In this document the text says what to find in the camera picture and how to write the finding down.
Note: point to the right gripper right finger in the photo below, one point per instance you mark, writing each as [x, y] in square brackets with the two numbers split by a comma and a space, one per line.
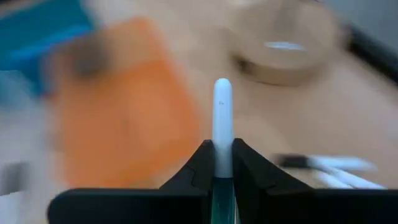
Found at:
[258, 193]

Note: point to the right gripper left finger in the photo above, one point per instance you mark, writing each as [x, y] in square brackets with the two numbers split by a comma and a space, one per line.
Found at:
[200, 177]

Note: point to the black cap mini marker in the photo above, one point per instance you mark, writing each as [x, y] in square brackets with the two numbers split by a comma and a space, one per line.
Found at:
[292, 161]

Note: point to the teal cap mini marker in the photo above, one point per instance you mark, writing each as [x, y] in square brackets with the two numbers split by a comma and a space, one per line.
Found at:
[223, 124]

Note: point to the orange plastic bin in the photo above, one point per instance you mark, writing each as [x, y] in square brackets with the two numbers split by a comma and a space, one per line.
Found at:
[130, 124]

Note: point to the red cap mini marker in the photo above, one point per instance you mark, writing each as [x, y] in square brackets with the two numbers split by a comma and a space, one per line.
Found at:
[357, 180]

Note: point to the teal plastic bin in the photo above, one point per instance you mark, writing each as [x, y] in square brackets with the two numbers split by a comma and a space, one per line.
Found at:
[37, 31]

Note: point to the white lamp with wooden base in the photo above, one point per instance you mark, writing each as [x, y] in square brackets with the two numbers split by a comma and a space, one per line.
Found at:
[280, 68]

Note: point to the black aluminium table frame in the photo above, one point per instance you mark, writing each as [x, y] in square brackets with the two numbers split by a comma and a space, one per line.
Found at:
[373, 53]

